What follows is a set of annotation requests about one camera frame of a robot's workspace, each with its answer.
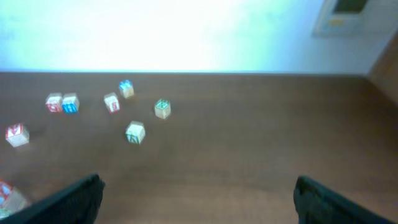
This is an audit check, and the blue H block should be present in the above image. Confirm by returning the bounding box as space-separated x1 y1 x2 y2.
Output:
62 93 80 114

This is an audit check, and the red C block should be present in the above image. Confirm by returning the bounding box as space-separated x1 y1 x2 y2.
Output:
45 93 63 113

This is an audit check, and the picture block red side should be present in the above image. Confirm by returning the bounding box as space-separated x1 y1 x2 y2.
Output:
104 92 120 113

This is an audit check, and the red V block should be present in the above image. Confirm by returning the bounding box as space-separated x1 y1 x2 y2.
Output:
5 123 30 147

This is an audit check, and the white wall panel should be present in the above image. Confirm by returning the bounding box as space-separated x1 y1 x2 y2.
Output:
313 0 376 37

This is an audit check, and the green A picture block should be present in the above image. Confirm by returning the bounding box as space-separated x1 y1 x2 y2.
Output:
125 121 146 144

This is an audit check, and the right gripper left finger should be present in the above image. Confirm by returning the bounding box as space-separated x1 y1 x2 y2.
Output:
1 174 105 224

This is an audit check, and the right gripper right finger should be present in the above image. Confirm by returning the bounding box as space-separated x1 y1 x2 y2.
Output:
294 175 394 224

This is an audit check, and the blue number five block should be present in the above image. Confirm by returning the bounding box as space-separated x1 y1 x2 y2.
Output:
119 80 134 98

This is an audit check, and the red E block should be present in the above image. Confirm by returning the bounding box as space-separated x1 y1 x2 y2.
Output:
1 180 30 219

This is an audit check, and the green R block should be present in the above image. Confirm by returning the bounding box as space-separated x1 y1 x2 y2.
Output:
154 99 171 119

